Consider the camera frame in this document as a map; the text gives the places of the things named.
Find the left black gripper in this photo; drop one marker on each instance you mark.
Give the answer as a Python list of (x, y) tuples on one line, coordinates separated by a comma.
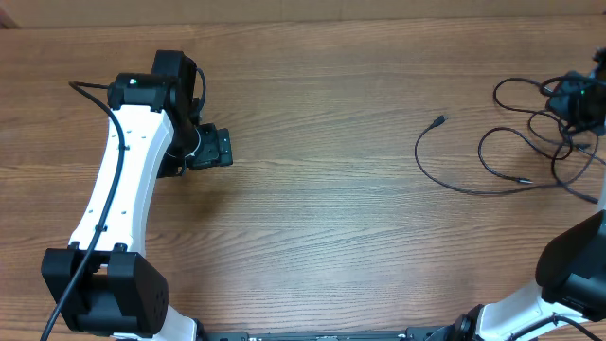
[(218, 148)]

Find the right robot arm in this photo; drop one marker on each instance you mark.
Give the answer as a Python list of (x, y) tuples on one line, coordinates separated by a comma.
[(569, 284)]

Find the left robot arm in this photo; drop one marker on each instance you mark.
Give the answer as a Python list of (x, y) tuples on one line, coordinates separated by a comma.
[(101, 281)]

